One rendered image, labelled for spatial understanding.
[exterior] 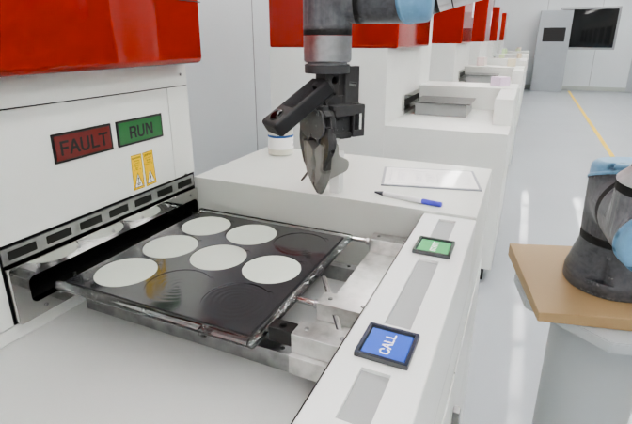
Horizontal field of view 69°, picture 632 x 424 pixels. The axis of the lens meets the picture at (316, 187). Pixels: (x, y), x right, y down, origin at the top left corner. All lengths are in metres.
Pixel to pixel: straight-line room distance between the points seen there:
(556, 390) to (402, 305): 0.54
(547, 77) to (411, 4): 12.33
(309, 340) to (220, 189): 0.54
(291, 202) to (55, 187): 0.44
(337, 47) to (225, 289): 0.41
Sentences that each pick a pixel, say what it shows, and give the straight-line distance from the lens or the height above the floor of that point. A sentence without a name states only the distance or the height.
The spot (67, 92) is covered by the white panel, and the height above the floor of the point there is 1.19.
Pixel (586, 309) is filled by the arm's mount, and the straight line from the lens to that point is 0.91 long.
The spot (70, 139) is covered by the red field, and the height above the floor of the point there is 1.11.
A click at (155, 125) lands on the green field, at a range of 0.99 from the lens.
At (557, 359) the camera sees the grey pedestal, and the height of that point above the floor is 0.69.
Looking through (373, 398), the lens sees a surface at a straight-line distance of 0.47.
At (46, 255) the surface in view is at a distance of 0.86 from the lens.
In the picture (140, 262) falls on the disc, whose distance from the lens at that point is 0.86.
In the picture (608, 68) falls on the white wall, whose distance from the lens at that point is 13.84.
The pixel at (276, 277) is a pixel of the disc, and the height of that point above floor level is 0.90.
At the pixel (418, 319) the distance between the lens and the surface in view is 0.57.
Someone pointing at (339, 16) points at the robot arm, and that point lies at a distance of 0.72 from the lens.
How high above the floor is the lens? 1.27
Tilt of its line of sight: 18 degrees down
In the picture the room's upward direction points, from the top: straight up
